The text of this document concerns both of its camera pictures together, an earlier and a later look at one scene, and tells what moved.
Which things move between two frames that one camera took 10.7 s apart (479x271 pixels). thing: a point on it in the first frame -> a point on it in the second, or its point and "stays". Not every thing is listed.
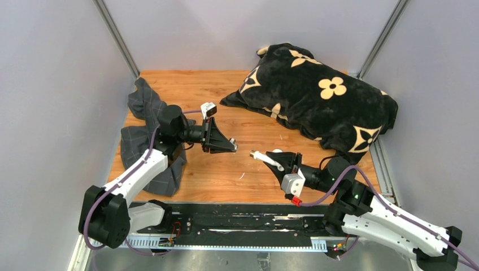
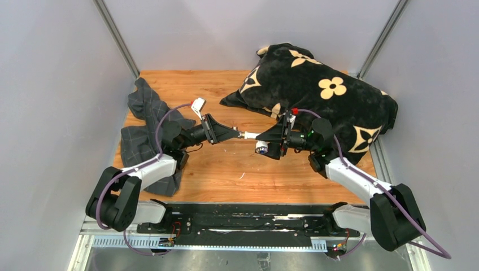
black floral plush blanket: (342, 113) stays
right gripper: (287, 160) -> (278, 134)
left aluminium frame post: (117, 36) stays
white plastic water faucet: (258, 156) -> (261, 146)
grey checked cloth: (137, 139) stays
